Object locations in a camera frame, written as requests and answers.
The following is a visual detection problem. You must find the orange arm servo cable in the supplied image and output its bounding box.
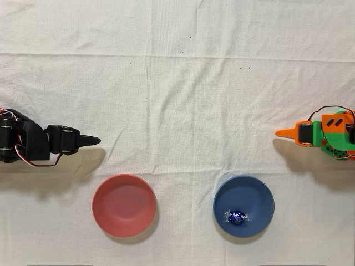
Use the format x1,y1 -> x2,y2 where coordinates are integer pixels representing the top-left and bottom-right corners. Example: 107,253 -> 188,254
332,149 -> 351,162

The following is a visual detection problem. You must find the orange arm gripper cable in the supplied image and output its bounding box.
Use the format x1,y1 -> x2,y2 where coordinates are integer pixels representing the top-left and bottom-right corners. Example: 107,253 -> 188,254
306,105 -> 355,125

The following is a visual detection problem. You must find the white tablecloth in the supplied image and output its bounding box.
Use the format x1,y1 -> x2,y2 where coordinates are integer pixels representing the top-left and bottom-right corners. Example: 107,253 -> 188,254
0,0 -> 355,266

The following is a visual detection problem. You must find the blue bowl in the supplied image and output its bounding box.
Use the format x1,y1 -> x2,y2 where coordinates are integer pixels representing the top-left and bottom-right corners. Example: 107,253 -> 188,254
212,175 -> 276,238

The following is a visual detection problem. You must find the black arm servo cable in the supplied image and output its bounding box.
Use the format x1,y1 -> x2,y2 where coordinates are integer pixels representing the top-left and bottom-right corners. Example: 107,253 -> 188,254
0,108 -> 21,121

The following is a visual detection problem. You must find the pink bowl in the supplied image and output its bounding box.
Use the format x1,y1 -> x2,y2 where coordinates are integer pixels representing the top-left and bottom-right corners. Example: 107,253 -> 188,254
92,173 -> 158,238

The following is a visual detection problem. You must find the blue candy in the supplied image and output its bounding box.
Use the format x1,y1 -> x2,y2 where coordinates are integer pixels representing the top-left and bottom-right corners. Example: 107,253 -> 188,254
221,209 -> 252,228

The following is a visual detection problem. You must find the black arm gripper cable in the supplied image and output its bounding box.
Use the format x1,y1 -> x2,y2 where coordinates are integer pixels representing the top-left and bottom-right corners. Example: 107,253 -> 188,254
15,141 -> 64,167

